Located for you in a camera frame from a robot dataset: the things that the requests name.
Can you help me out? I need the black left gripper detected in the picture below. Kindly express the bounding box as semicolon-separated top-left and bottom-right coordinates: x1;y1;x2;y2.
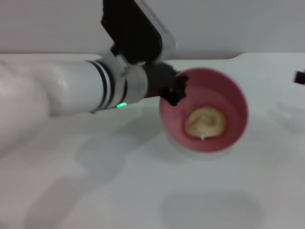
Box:
142;62;190;107

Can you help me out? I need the beige egg yolk pastry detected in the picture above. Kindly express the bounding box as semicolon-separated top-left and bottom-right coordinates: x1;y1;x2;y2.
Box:
184;106;227;141

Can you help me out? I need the pink plastic bowl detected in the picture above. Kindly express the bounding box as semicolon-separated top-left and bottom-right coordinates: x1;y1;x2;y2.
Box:
158;67;250;153

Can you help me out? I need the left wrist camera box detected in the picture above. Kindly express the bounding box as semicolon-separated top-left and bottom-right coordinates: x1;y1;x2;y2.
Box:
101;0;178;65

